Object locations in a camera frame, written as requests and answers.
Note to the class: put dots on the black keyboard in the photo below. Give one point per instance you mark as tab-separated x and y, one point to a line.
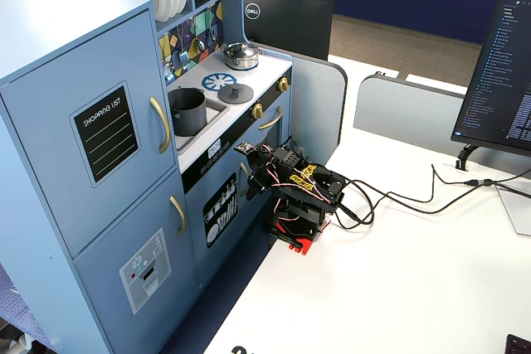
520	345

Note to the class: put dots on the gold stove knob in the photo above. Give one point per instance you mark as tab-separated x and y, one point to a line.
284	84
257	111

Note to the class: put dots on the black shopping list board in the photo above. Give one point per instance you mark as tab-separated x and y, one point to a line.
105	134

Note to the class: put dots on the gray desk divider panel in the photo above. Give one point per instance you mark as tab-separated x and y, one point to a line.
315	97
406	109

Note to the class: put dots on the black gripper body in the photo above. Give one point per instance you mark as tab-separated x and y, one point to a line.
255	174

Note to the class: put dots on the small black curved object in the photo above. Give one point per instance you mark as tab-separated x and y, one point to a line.
239	350

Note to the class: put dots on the steel pot with lid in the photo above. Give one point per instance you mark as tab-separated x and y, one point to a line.
240	55

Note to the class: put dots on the white toy sink basin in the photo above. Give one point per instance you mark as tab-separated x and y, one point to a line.
215	111

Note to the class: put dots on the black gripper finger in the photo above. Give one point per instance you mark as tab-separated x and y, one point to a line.
254	190
265	184

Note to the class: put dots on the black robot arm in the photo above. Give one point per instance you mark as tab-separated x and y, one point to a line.
319	205

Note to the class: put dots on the hanging metal spoon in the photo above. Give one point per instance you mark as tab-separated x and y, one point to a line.
212	35

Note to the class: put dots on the monitor showing code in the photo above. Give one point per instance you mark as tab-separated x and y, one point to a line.
498	80

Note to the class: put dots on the hanging metal spatula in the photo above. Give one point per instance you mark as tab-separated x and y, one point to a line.
183	57

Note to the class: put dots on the hanging metal ladle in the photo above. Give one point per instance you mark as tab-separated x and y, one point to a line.
200	45

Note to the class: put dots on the hanging metal strainer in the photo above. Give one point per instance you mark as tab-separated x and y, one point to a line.
168	70

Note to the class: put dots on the black Dell monitor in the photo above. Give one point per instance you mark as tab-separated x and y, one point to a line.
290	22

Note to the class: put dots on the dark gray pot lid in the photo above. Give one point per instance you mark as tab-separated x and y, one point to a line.
235	93

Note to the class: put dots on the red robot base clamp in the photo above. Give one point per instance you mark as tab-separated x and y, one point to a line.
305	242

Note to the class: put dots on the gray metal stand plate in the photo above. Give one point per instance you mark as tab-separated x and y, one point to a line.
516	213

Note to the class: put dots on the gray toy cooking pot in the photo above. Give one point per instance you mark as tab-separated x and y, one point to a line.
188	115

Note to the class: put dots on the small wrist camera board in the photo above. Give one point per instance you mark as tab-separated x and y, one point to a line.
244	147

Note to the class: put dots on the blue toy kitchen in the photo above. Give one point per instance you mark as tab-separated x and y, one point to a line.
50	22

